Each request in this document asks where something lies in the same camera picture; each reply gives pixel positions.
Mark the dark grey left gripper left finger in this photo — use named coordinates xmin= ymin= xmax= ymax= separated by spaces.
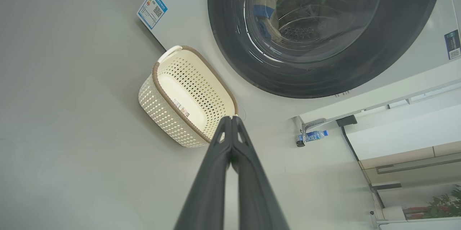
xmin=174 ymin=116 xmax=233 ymax=230

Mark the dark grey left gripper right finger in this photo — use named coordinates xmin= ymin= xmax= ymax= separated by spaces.
xmin=230 ymin=116 xmax=290 ymax=230

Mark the glass washing machine door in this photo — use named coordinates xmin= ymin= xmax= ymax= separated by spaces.
xmin=207 ymin=0 xmax=444 ymax=99

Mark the cream garment with blue cuff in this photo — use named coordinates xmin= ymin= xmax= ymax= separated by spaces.
xmin=253 ymin=0 xmax=281 ymax=41

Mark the white front-load washing machine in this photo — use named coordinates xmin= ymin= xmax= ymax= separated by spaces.
xmin=137 ymin=0 xmax=461 ymax=126

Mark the dark blue printed label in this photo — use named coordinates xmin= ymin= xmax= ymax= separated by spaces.
xmin=444 ymin=29 xmax=461 ymax=60

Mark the clear water bottle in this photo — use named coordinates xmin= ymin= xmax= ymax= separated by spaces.
xmin=297 ymin=130 xmax=329 ymax=142

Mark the basket product label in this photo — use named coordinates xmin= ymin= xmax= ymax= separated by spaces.
xmin=173 ymin=98 xmax=191 ymax=117

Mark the cream perforated laundry basket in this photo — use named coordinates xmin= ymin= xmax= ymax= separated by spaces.
xmin=138 ymin=45 xmax=239 ymax=148

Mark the metal water pipe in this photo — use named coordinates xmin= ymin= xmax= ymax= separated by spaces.
xmin=296 ymin=118 xmax=327 ymax=147

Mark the blue energy label sticker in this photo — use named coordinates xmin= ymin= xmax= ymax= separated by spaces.
xmin=137 ymin=0 xmax=168 ymax=30

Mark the green potted plant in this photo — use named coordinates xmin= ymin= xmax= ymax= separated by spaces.
xmin=425 ymin=185 xmax=461 ymax=220

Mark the black drain hose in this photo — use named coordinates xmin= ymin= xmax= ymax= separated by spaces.
xmin=336 ymin=115 xmax=384 ymax=209

